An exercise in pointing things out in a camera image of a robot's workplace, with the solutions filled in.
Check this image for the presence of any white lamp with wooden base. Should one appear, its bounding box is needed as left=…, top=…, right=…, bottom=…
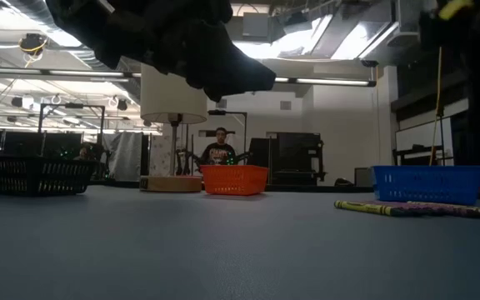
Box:
left=139, top=62, right=208, bottom=193

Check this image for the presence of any black plastic basket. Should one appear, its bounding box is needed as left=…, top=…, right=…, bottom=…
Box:
left=0, top=154, right=99, bottom=198

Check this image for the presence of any grey cover cloth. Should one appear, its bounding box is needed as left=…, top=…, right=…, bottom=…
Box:
left=102, top=132, right=143, bottom=181

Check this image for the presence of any blue plastic basket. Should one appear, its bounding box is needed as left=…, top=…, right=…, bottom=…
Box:
left=368, top=164, right=480, bottom=206

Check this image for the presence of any black equipment row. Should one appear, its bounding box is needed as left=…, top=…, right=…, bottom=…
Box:
left=0, top=128, right=85, bottom=158

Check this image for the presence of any black cabinet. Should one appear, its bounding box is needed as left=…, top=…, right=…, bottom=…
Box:
left=246, top=132, right=327, bottom=187

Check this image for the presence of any black frame stand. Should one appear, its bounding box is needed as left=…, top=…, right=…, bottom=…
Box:
left=37, top=102, right=106, bottom=145

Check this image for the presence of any yellow ceiling cord reel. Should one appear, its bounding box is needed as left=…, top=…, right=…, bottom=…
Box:
left=17, top=32, right=48, bottom=68

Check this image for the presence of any white air duct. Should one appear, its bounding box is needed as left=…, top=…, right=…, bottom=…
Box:
left=358, top=0, right=437, bottom=63

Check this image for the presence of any whiteboard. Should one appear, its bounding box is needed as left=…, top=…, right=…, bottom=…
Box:
left=394, top=117, right=453, bottom=166

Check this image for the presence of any yellow hanging cable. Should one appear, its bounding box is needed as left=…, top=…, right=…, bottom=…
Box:
left=429, top=46, right=443, bottom=166

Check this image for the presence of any person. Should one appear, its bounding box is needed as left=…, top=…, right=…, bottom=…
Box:
left=200, top=127, right=238, bottom=167
left=72, top=145, right=95, bottom=162

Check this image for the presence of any grey ceiling unit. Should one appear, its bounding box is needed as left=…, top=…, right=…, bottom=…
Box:
left=242, top=12, right=273, bottom=41

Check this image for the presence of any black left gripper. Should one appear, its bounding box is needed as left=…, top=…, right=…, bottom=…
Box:
left=139, top=0, right=277, bottom=103

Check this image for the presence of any orange plastic basket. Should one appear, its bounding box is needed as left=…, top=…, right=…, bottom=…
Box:
left=201, top=164, right=269, bottom=197

